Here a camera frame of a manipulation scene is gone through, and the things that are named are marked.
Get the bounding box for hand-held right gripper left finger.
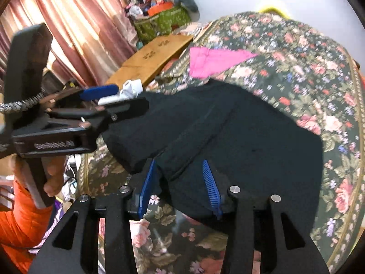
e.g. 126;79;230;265
29;160;160;274

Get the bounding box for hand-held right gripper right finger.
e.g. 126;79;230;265
202;160;331;274

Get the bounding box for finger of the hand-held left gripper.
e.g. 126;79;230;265
43;84;120;107
48;97;149;132

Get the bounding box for black pants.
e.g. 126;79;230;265
101;78;324;220

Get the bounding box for person's left hand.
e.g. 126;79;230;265
43;156;68;198

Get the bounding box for white crumpled cloth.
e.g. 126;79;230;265
98;79;143;105

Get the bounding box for wooden folding table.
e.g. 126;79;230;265
105;34;194;87

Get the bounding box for pink striped curtain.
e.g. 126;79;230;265
0;0;137;97

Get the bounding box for green storage bag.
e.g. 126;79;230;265
133;6;191;45

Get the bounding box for striped cloth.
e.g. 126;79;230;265
171;21;213;39

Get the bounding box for pink cloth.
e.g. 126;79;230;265
189;47;258;79

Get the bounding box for orange box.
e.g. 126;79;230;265
147;1;174;17

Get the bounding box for floral blanket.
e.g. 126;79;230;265
77;11;365;274

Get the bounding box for yellow foam tube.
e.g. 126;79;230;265
258;4;291;18

